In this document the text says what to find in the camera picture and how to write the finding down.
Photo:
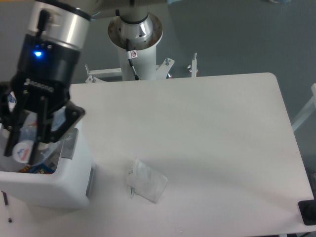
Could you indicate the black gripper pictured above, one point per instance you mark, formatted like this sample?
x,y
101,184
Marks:
x,y
41,85

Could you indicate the clear plastic water bottle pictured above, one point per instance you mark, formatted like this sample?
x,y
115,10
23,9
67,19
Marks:
x,y
22,150

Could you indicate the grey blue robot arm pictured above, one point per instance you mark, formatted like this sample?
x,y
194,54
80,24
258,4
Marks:
x,y
66,22

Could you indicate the white trash can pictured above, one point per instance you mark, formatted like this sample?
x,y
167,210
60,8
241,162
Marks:
x,y
67,187

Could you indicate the blue bottle at table edge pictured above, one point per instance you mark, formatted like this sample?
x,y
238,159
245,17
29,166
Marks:
x,y
11,101

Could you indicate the colourful snack bag in bin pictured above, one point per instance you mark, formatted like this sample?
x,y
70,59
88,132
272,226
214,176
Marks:
x,y
39,169

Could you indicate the black pen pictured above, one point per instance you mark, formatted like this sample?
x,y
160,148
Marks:
x,y
6,204

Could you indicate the clear plastic wrapper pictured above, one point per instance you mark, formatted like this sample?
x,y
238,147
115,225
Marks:
x,y
145,182

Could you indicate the black device at table edge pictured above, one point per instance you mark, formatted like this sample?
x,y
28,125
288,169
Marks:
x,y
308,211

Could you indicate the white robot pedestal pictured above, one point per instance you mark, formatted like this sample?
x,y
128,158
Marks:
x,y
136,43

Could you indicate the white frame right side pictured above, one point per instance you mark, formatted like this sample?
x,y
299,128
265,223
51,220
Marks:
x,y
306,111

